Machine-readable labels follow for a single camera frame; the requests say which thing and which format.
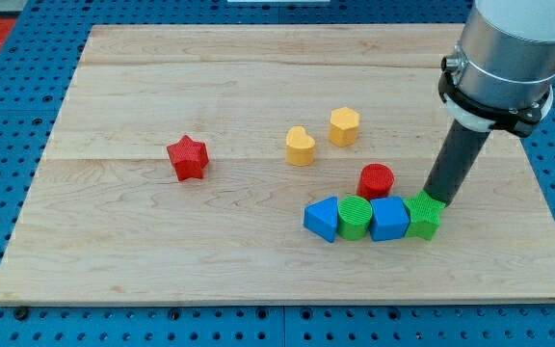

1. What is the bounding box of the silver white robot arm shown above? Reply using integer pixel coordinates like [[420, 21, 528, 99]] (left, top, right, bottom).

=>
[[438, 0, 555, 137]]

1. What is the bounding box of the yellow heart block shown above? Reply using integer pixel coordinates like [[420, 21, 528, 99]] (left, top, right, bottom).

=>
[[285, 126, 316, 166]]

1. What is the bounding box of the blue triangle block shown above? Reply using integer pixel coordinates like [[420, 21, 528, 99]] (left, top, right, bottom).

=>
[[303, 196, 338, 243]]

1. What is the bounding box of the yellow hexagon block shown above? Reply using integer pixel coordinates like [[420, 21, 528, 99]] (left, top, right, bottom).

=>
[[329, 107, 360, 147]]

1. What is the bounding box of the green cylinder block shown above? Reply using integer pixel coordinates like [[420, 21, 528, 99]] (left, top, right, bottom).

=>
[[337, 196, 373, 241]]

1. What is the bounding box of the red star block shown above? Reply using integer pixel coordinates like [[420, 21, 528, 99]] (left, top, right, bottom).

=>
[[167, 135, 209, 181]]

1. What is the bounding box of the red cylinder block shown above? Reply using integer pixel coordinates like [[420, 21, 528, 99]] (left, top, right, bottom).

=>
[[357, 163, 394, 200]]

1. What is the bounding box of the blue cube block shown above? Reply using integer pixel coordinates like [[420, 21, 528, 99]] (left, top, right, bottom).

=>
[[369, 197, 410, 242]]

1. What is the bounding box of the green star block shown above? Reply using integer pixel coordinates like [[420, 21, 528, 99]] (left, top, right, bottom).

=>
[[404, 190, 446, 241]]

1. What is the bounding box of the light wooden board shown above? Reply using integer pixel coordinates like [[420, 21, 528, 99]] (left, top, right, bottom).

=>
[[0, 24, 555, 307]]

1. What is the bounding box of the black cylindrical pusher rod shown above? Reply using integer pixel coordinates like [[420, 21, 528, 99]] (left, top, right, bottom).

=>
[[423, 120, 489, 206]]

